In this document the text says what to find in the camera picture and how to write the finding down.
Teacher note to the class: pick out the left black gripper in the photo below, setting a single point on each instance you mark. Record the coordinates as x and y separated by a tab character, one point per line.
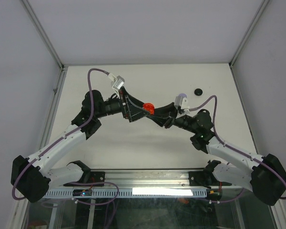
124	97

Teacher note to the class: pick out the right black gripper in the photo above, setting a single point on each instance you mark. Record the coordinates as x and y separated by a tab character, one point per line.
170	109

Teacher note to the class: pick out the orange charging case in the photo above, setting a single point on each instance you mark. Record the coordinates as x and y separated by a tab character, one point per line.
149	107

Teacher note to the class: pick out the lilac charging case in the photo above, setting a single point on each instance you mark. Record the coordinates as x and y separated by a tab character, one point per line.
182	95

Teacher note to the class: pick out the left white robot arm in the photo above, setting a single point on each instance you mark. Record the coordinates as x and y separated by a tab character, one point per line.
34	175

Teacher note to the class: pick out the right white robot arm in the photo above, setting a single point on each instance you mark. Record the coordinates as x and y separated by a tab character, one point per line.
264	176

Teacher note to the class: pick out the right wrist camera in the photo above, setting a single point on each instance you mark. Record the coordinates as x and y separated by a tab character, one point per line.
183	102

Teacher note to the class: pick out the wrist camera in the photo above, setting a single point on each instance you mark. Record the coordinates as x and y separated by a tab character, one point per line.
116	81
183	102

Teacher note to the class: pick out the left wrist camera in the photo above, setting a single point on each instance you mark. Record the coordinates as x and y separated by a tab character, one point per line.
116	81

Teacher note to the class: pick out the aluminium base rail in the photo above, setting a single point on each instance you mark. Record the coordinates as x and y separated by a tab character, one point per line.
147	177

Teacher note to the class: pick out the white slotted cable duct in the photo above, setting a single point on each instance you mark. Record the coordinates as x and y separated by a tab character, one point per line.
137	192

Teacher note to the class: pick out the left metal frame post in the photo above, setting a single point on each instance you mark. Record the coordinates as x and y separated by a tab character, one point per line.
42	33

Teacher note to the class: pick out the metal corner frame post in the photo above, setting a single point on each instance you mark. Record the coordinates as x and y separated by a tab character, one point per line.
259	13

